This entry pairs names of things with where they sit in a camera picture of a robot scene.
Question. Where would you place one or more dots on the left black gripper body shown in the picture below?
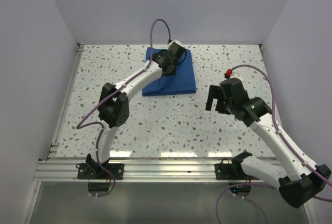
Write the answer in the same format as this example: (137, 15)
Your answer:
(173, 71)

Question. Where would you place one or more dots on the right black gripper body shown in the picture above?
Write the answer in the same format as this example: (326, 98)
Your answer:
(224, 105)

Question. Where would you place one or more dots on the blue surgical cloth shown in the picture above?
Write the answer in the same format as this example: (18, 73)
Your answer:
(183, 82)

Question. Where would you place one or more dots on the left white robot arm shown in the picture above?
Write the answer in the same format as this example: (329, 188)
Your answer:
(112, 111)

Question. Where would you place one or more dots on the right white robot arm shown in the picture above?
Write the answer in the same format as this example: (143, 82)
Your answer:
(299, 179)

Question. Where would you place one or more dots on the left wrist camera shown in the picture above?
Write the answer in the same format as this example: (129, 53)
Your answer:
(176, 47)

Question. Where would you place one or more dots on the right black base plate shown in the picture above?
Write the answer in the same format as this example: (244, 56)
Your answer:
(229, 170)

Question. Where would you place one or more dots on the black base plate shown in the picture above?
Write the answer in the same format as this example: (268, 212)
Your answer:
(85, 172)
(229, 170)

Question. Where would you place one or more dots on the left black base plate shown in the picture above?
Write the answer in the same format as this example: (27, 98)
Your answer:
(85, 172)

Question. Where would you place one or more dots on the aluminium front rail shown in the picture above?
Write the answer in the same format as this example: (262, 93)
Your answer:
(136, 170)

